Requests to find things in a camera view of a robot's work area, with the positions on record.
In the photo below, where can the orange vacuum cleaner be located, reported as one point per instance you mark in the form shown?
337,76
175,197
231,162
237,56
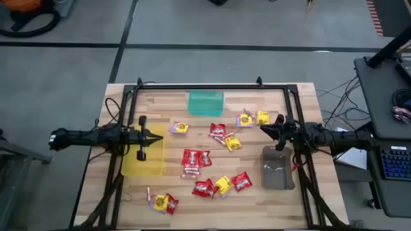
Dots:
19,4

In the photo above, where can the yellow candy packet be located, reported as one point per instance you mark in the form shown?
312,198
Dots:
223,185
181,127
160,202
233,143
245,120
263,117

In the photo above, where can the black slanted beam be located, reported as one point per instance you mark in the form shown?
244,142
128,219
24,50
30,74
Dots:
388,48

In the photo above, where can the Smarties candy roll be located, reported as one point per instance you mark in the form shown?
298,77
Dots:
219,140
228,134
148,194
191,168
248,112
188,176
192,172

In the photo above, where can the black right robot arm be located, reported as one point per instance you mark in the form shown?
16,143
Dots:
340,138

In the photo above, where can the pink bundled item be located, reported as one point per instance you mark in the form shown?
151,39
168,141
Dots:
401,114

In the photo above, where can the grey desk top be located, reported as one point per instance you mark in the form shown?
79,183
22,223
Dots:
375,96
395,199

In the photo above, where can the black backlit keyboard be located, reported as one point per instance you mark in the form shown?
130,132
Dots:
396,163

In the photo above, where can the teal translucent plastic bin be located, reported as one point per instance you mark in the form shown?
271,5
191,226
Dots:
205,102

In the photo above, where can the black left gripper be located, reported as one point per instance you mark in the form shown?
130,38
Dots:
141,138

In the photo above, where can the black caster wheel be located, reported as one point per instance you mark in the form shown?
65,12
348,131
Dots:
371,203

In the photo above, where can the white paper sheet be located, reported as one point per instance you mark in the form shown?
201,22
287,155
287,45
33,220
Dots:
354,158

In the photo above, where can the black metal rig frame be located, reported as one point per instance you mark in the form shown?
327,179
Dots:
208,87

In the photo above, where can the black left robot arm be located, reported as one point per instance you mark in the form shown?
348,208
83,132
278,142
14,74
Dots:
80,136

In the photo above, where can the yellow translucent plastic bin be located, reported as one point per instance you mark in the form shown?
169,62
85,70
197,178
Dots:
151,163

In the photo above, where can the grey metal stand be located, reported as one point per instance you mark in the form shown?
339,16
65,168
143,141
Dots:
25,153

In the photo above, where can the grey translucent plastic bin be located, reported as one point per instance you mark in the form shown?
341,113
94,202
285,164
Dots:
276,173

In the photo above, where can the red Skittles packet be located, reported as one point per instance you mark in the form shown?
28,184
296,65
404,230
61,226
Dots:
241,182
199,189
205,158
172,204
212,190
217,129
190,157

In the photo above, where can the dark mat orange striped edge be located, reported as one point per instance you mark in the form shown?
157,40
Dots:
395,16

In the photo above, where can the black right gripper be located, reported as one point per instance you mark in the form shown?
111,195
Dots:
287,131

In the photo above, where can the black desk device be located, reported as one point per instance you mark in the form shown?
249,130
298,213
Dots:
405,72

